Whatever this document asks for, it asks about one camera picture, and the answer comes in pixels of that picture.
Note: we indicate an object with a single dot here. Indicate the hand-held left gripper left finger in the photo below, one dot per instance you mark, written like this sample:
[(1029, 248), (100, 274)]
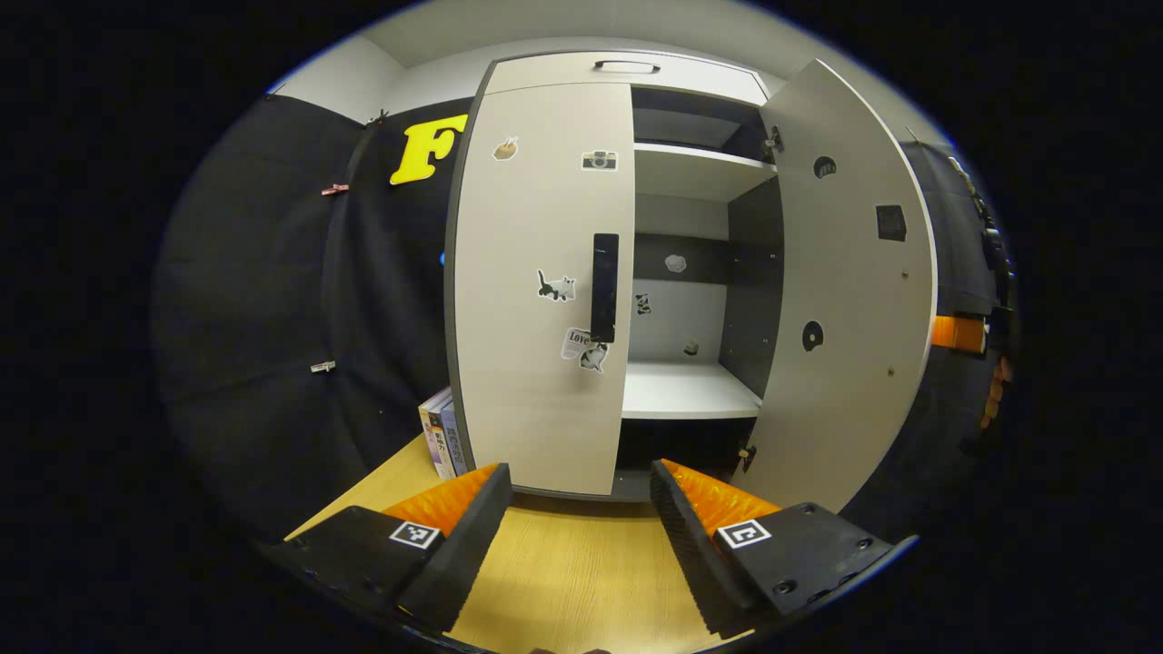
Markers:
[(468, 545)]

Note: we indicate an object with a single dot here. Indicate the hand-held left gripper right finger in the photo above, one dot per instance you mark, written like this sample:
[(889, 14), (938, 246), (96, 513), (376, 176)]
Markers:
[(695, 554)]

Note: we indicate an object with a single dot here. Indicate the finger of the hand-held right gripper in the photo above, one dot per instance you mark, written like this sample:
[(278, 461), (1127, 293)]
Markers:
[(959, 331)]

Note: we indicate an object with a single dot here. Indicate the beige cabinet door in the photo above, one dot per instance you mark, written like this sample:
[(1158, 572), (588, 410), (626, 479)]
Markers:
[(845, 272), (527, 363)]

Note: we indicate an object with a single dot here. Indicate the beige double-door shoe cabinet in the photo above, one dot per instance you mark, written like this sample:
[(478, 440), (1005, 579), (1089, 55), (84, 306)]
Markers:
[(690, 391)]

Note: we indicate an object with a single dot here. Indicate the pale cover book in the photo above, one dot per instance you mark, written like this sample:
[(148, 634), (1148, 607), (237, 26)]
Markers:
[(431, 445)]

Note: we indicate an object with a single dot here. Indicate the dark spine book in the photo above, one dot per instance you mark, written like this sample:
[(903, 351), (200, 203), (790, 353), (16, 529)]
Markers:
[(443, 440)]

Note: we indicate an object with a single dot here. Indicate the blue spine book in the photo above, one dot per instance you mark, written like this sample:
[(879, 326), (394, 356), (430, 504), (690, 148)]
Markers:
[(456, 436)]

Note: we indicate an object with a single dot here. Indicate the pink clip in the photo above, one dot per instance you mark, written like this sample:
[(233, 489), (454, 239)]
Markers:
[(334, 189)]

